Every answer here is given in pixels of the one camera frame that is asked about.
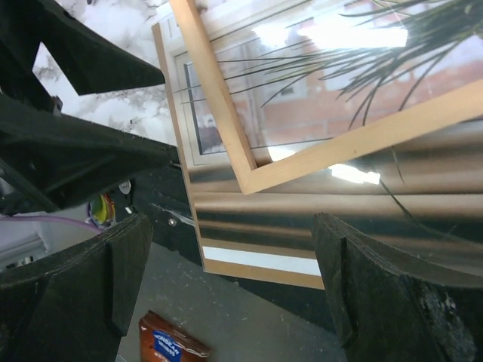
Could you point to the brown snack packet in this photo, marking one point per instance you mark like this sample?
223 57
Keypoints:
162 341

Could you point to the light wooden picture frame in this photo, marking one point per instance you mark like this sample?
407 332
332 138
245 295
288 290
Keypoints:
282 89

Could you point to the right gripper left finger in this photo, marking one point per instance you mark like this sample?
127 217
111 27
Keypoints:
76 304

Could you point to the plant photo with backing board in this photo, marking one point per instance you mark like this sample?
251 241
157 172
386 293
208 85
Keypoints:
423 196

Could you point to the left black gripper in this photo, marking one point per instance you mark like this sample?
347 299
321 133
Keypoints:
54 161

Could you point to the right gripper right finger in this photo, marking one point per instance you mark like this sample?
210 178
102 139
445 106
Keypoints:
388 305

